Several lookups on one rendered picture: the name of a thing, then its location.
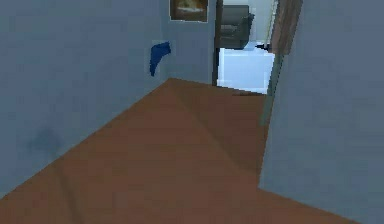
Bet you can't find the blue hanging cloth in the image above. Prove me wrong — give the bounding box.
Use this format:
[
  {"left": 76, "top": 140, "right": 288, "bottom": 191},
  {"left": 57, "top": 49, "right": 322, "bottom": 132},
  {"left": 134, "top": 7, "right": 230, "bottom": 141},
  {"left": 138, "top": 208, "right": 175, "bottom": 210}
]
[{"left": 148, "top": 40, "right": 172, "bottom": 78}]

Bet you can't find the dark grey sofa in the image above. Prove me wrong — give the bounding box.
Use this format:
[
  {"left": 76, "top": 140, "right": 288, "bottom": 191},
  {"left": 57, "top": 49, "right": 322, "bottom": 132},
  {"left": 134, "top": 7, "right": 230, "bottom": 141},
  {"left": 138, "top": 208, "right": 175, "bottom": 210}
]
[{"left": 219, "top": 4, "right": 256, "bottom": 51}]

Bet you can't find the brown wooden room door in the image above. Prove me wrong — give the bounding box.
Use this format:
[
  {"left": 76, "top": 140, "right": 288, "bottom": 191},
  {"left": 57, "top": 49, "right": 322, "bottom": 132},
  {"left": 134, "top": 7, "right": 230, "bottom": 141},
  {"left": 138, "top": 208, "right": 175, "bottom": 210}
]
[{"left": 269, "top": 0, "right": 304, "bottom": 56}]

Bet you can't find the brown framed wall picture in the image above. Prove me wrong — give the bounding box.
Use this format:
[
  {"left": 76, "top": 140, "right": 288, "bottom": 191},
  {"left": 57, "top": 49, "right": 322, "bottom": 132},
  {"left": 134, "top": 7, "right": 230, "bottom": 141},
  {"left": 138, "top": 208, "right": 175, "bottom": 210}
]
[{"left": 169, "top": 0, "right": 210, "bottom": 24}]

